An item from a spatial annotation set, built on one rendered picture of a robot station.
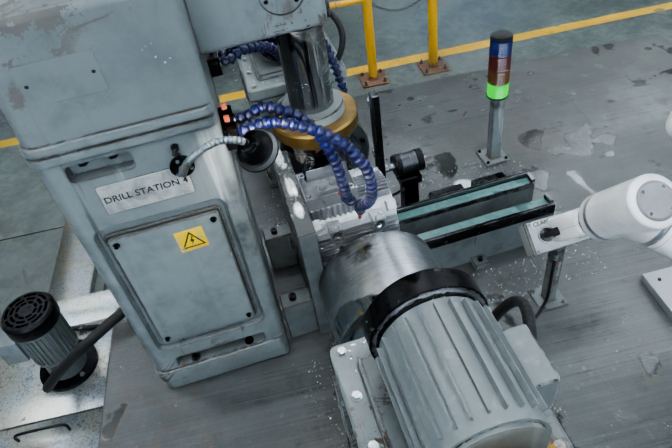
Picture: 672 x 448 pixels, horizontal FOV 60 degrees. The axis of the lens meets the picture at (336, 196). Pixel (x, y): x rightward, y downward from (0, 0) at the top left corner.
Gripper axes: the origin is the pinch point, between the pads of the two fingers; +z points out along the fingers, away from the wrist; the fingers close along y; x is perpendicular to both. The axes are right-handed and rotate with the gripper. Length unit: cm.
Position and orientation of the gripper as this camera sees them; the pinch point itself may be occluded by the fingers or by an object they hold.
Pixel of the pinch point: (560, 230)
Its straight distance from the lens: 124.1
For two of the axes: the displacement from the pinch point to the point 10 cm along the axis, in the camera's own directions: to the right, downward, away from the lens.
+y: -9.6, 2.7, -1.2
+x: 2.8, 9.4, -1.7
